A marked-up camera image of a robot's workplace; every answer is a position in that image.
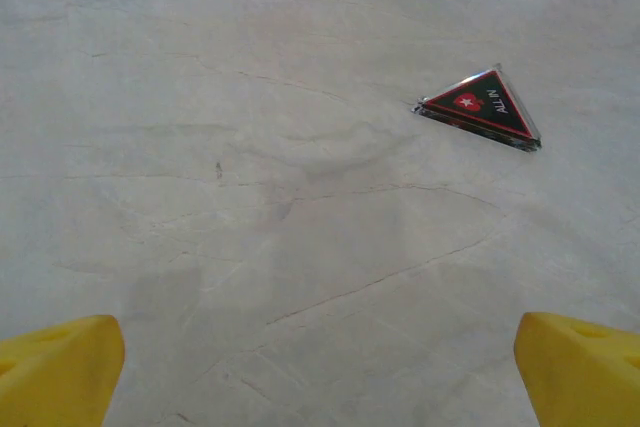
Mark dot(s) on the small red triangle piece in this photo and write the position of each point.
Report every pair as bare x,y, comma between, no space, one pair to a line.
482,109

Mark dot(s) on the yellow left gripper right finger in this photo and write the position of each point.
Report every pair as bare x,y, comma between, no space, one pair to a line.
585,377

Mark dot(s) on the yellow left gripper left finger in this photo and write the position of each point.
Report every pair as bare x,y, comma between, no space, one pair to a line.
55,372

